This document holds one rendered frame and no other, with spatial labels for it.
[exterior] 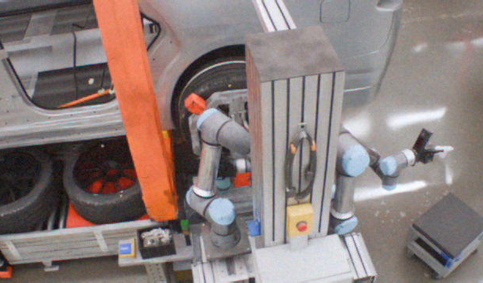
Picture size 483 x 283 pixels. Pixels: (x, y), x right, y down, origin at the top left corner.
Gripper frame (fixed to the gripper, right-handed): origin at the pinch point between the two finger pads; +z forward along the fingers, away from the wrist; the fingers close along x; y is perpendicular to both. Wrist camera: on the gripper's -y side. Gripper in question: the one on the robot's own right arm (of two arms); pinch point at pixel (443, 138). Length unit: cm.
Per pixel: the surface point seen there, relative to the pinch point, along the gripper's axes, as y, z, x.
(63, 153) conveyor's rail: 68, -172, -191
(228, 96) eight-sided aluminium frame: 0, -73, -89
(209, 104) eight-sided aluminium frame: 3, -83, -92
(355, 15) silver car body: -31, 5, -82
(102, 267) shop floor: 110, -171, -109
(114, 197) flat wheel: 59, -147, -112
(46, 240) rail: 75, -198, -114
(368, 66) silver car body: 6, 16, -84
